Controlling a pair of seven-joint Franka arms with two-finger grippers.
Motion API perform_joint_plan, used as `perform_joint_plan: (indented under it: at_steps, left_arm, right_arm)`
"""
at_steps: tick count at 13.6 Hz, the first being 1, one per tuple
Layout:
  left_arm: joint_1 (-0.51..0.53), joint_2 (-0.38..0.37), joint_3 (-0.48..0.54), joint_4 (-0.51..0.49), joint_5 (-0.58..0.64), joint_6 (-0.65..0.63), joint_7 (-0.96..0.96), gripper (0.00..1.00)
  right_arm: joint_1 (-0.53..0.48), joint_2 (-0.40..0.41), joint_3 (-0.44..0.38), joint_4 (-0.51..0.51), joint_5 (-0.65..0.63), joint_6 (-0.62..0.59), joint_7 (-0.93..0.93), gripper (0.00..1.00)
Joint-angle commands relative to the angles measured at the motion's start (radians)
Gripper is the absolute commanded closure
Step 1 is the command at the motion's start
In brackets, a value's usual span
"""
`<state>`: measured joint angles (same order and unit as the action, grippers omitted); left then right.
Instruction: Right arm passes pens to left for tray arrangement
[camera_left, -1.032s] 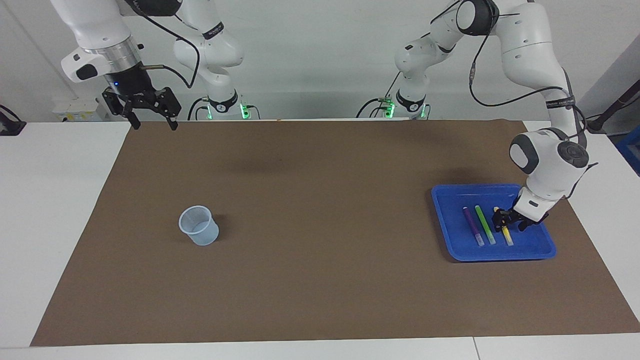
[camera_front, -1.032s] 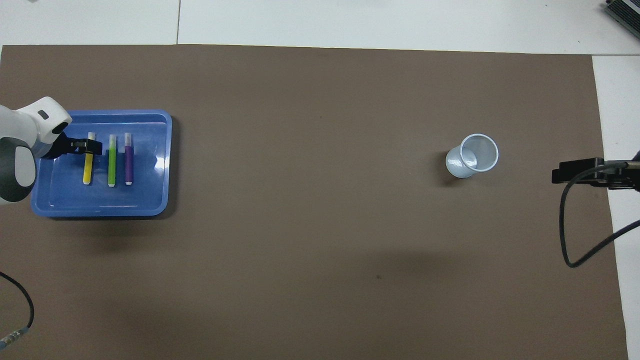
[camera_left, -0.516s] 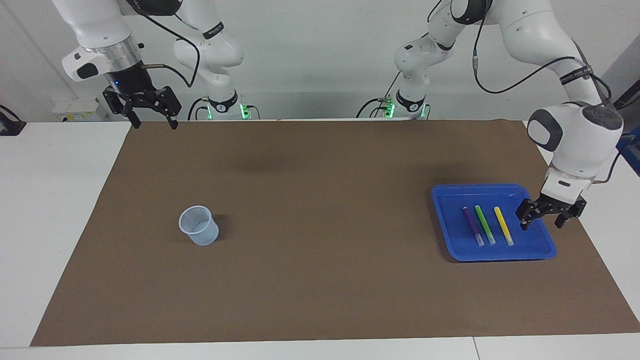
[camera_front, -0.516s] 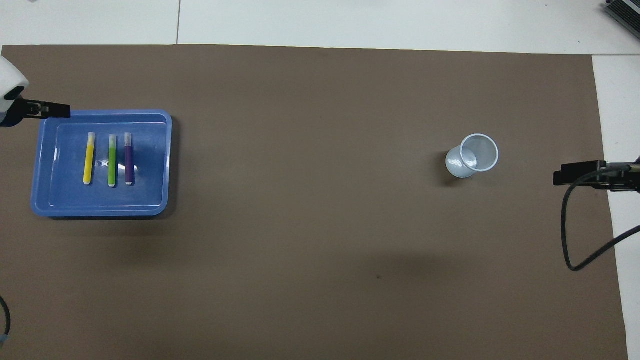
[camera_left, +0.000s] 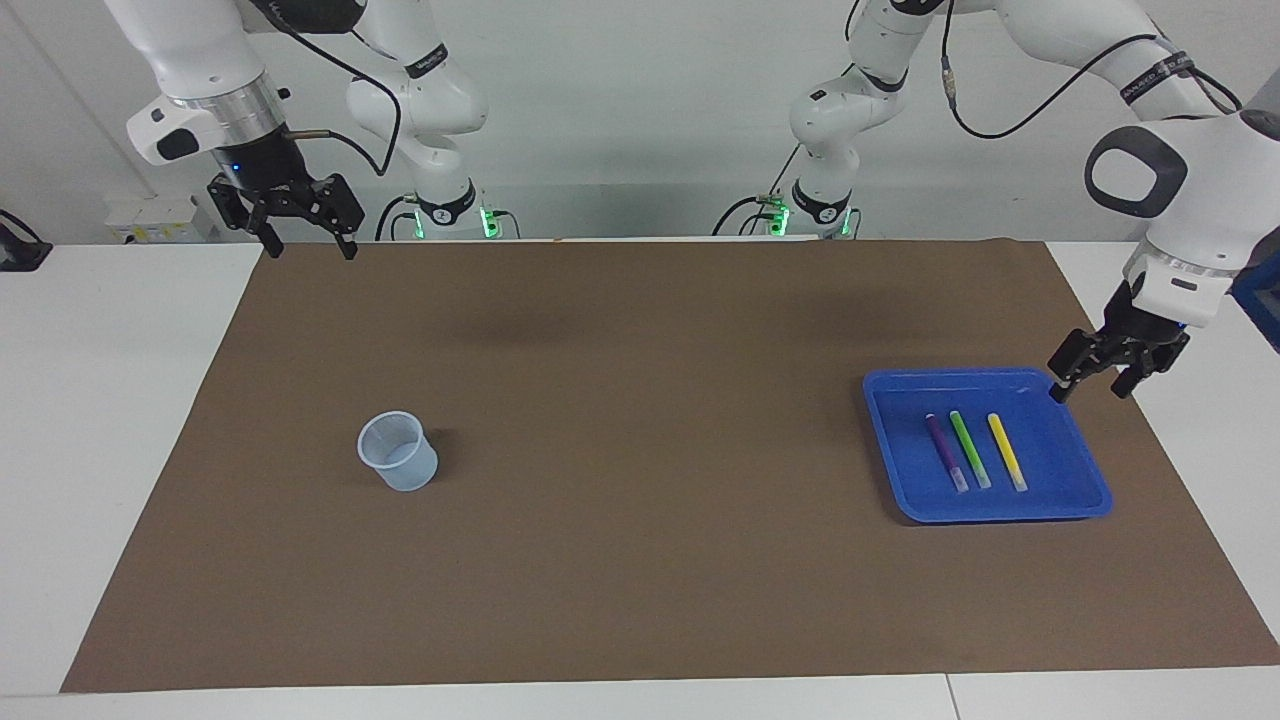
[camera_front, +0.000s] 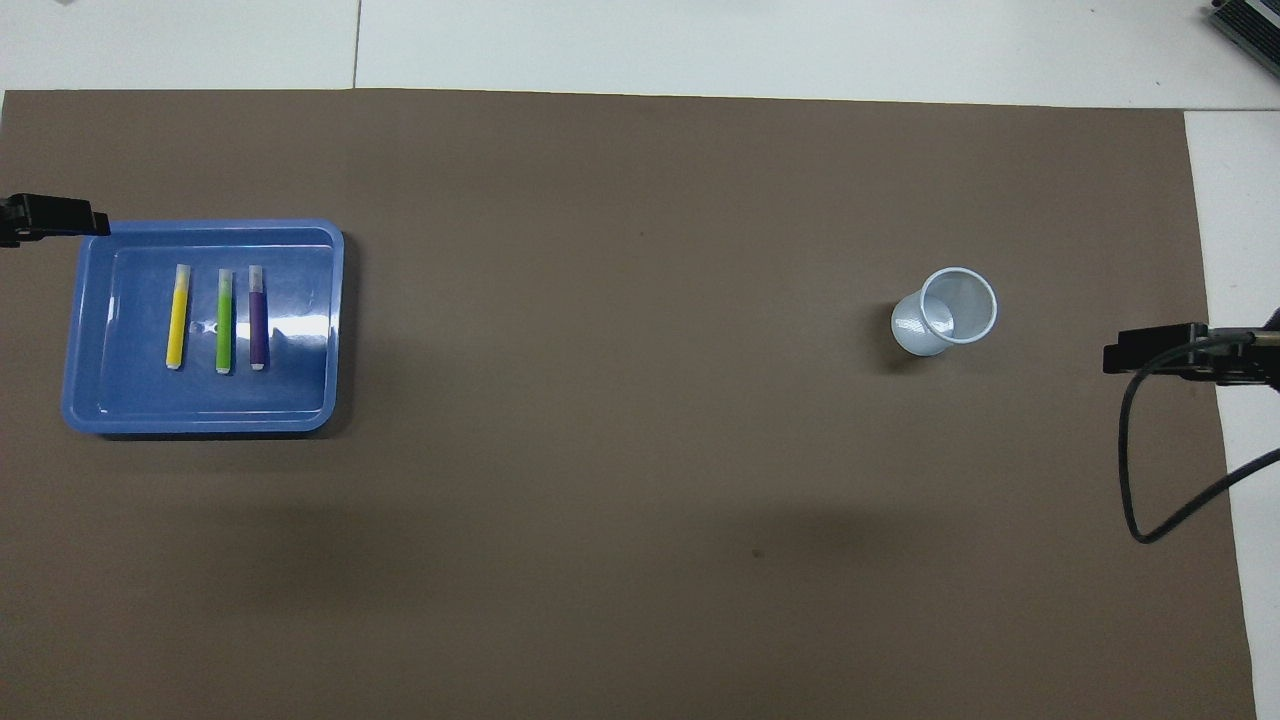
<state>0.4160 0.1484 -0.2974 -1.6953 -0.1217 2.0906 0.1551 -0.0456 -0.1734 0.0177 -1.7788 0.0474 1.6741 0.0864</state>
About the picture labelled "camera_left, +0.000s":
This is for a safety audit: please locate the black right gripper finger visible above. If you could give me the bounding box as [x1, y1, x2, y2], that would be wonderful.
[207, 178, 286, 259]
[312, 173, 365, 261]

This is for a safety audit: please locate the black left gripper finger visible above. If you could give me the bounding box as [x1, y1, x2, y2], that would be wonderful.
[1112, 340, 1189, 399]
[1047, 328, 1116, 404]

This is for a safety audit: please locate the yellow marker pen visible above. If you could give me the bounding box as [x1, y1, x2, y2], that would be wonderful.
[987, 412, 1029, 493]

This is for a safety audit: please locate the green marker pen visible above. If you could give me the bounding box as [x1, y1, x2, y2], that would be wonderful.
[948, 410, 993, 491]

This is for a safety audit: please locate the purple marker pen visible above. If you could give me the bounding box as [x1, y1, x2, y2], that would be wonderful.
[924, 413, 970, 494]

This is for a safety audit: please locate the blue plastic tray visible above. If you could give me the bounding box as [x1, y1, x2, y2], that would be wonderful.
[862, 367, 1114, 525]

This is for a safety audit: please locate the white power box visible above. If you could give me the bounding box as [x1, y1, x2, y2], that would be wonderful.
[105, 195, 216, 244]

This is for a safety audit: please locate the blue crate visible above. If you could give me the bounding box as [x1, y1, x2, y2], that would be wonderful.
[1230, 262, 1280, 351]

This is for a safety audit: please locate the black table clamp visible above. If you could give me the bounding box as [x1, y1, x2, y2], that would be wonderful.
[0, 210, 53, 273]

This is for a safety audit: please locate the translucent plastic cup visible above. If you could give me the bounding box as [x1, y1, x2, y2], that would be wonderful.
[357, 410, 440, 492]

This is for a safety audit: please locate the brown table mat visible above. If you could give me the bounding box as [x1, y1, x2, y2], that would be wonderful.
[60, 238, 1280, 694]

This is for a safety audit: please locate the black right base cable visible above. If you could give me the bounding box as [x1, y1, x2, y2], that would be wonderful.
[375, 195, 421, 241]

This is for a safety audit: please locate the black base cable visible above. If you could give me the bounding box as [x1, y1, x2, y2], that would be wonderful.
[712, 148, 806, 237]
[375, 195, 421, 241]

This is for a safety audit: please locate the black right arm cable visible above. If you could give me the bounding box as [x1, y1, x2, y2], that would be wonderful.
[255, 0, 403, 178]

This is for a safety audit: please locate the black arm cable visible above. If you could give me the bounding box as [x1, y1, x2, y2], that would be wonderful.
[940, 0, 1246, 141]
[255, 0, 403, 178]

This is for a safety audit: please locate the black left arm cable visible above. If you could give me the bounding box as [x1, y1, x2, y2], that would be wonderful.
[940, 0, 1246, 141]

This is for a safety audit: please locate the black left base cable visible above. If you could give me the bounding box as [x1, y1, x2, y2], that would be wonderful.
[712, 148, 806, 237]

